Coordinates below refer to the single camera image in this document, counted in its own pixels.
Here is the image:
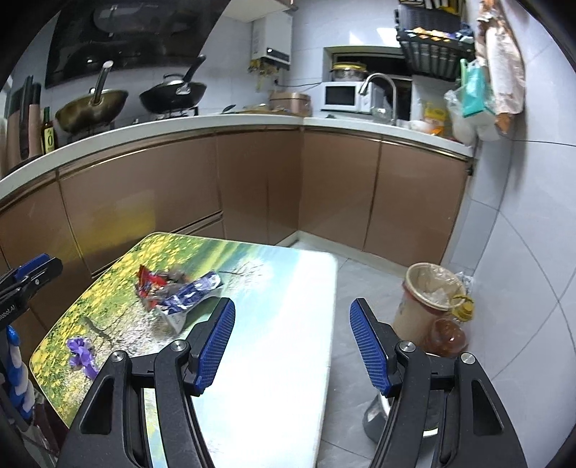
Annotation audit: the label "beige bin with liner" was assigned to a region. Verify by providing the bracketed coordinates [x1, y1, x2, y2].
[391, 262, 469, 347]

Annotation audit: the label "green olive oil bottle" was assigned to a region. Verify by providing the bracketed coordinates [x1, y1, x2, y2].
[41, 107, 57, 154]

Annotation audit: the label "white kitchen countertop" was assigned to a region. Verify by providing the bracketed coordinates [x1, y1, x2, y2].
[0, 112, 475, 208]

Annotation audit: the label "yellow packet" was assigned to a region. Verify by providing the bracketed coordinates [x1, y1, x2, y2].
[423, 103, 448, 136]

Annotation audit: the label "brown base cabinets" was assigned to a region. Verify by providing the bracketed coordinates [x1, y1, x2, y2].
[0, 126, 473, 361]

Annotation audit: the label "black wall rack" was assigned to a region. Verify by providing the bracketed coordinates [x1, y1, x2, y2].
[395, 0, 478, 82]

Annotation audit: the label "teal hanging bag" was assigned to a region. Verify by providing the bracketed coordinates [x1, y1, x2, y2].
[459, 58, 498, 118]

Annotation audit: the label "cooking oil bottle yellow cap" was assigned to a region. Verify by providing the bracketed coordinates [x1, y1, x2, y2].
[425, 294, 475, 358]

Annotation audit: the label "wooden knife block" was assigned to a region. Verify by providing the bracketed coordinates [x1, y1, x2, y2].
[0, 76, 43, 178]

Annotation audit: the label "steel white-rimmed trash can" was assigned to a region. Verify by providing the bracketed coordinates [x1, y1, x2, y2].
[362, 391, 451, 446]

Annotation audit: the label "black glass range hood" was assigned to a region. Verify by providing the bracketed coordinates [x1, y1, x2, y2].
[45, 0, 226, 88]

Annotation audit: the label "steel kitchen faucet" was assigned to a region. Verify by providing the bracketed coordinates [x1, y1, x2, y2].
[359, 73, 397, 126]

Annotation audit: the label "hanging plastic bags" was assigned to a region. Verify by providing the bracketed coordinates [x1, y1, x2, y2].
[477, 0, 527, 136]

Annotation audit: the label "white water heater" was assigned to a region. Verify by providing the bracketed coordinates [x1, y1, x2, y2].
[251, 13, 292, 66]

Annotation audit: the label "black wok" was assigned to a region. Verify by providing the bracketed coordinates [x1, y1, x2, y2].
[139, 55, 208, 115]

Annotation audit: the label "gas stove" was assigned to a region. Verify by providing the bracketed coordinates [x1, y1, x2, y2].
[135, 107, 201, 123]

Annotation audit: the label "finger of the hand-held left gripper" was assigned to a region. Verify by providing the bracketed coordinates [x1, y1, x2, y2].
[0, 253, 64, 300]

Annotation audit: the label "red snack wrapper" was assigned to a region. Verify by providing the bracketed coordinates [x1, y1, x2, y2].
[136, 265, 169, 298]

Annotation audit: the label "blue and white carton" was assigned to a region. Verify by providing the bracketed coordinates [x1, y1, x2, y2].
[157, 270, 224, 336]

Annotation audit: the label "white plastic hanging bag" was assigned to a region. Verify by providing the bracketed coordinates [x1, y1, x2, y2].
[445, 87, 502, 147]

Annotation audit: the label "small purple wrapper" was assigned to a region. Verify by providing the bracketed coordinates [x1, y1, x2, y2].
[67, 337, 99, 381]

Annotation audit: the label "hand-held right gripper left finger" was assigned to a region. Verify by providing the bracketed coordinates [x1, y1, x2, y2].
[56, 297, 237, 468]

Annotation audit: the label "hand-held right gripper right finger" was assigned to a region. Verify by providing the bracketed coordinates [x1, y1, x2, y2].
[348, 297, 529, 468]

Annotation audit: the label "person's left hand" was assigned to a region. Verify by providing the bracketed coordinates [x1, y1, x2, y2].
[0, 326, 36, 424]

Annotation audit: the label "glass pot with gold lid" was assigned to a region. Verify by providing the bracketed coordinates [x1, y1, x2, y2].
[328, 62, 370, 82]

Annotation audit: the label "white microwave oven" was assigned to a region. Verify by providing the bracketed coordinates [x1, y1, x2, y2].
[320, 81, 383, 113]

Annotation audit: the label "grey wrapper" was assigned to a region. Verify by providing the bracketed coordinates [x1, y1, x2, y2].
[153, 269, 190, 289]

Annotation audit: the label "brass wok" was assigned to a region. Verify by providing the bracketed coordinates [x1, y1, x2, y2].
[55, 60, 129, 134]

